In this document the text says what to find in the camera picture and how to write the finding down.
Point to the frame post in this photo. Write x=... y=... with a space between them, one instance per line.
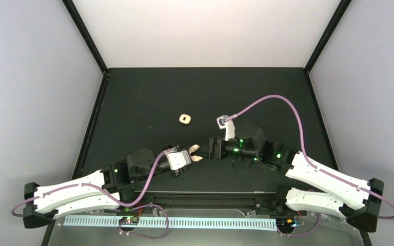
x=326 y=35
x=85 y=34

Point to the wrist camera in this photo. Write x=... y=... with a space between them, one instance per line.
x=225 y=123
x=178 y=160

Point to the cream earbud charging case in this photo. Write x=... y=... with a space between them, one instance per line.
x=195 y=153

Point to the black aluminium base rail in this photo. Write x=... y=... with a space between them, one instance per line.
x=262 y=203

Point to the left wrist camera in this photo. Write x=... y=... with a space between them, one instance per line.
x=178 y=160

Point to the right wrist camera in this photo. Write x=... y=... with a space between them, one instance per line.
x=225 y=123

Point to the left frame post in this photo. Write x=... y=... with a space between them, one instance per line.
x=85 y=34

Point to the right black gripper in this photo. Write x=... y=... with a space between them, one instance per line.
x=211 y=147

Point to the right frame post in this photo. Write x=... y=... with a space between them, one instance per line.
x=326 y=35

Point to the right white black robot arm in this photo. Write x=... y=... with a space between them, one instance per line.
x=340 y=195

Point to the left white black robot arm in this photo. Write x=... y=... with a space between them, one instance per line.
x=122 y=184

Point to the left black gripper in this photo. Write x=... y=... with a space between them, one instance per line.
x=178 y=171

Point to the white slotted cable duct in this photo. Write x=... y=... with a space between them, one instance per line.
x=263 y=224

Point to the small circuit board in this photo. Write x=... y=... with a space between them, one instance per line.
x=129 y=220

